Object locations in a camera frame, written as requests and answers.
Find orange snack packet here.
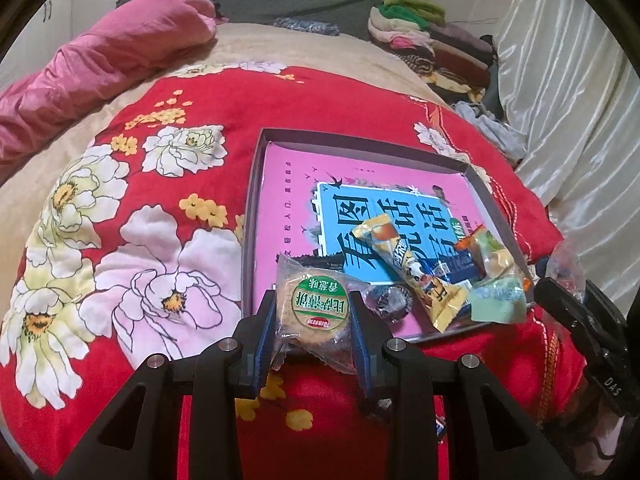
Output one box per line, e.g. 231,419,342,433
452,225,483,261

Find stack of folded clothes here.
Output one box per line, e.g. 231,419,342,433
367,0,496,106

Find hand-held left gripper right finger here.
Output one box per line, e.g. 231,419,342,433
347,290,576,480

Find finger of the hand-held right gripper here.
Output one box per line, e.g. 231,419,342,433
534,276,601,361

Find round cake packet green label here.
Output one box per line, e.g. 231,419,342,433
270,254,358,376

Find grey patterned pillow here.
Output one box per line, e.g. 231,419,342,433
274,16,341,37

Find white wardrobe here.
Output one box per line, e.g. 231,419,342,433
10,0,121,76

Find red floral blanket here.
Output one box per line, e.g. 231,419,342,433
0,62,591,480

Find beige and pale green packet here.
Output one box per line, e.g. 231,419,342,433
467,227,532,323

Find light blue crumpled clothes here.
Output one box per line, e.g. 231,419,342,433
452,101,528,161

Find beige bed sheet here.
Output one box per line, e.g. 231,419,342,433
0,22,451,201

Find pink and blue book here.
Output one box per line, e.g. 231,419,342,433
252,141,506,338

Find white satin curtain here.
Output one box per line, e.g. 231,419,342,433
492,0,640,311

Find yellow snack packet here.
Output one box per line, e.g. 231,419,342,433
351,214,471,333

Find grey padded headboard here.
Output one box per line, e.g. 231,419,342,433
116,0,396,41

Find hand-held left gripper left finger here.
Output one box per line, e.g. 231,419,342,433
57,287,278,480

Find pink pillow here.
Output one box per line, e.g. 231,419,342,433
0,0,221,186

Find clear plastic snack packet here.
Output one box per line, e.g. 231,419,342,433
542,237,586,286

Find dark shallow cardboard box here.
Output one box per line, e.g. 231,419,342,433
241,127,536,343

